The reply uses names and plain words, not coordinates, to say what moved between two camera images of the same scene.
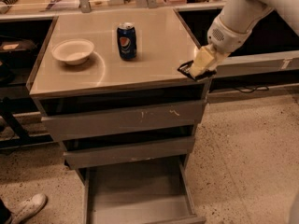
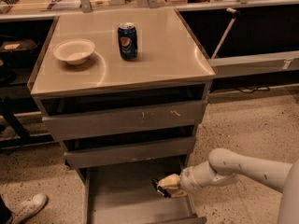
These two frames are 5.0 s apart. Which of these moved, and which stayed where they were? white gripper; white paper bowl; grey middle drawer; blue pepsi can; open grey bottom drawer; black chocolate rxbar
Moved: black chocolate rxbar; white gripper
Stayed: white paper bowl; blue pepsi can; open grey bottom drawer; grey middle drawer
